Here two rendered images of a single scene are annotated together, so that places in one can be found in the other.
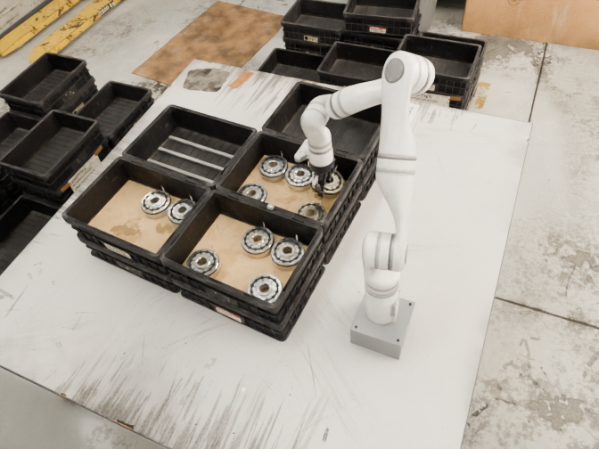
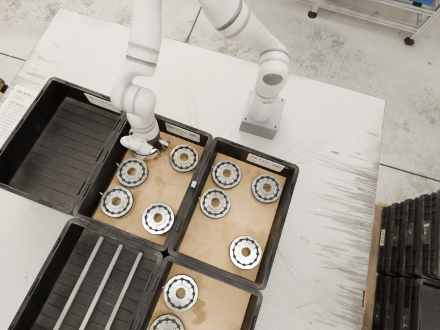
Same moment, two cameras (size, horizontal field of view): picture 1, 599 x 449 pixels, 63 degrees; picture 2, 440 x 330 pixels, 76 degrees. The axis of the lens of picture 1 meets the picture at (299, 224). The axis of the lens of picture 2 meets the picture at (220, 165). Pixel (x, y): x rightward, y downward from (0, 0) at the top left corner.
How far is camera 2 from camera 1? 1.08 m
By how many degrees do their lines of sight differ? 48
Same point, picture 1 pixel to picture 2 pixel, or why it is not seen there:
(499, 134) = (71, 30)
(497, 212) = not seen: hidden behind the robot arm
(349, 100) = (156, 35)
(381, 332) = (277, 110)
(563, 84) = not seen: outside the picture
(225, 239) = (209, 238)
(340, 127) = (58, 141)
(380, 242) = (280, 58)
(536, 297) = not seen: hidden behind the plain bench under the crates
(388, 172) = (248, 18)
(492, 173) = (114, 40)
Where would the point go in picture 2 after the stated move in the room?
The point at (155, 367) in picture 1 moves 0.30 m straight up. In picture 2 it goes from (316, 287) to (361, 298)
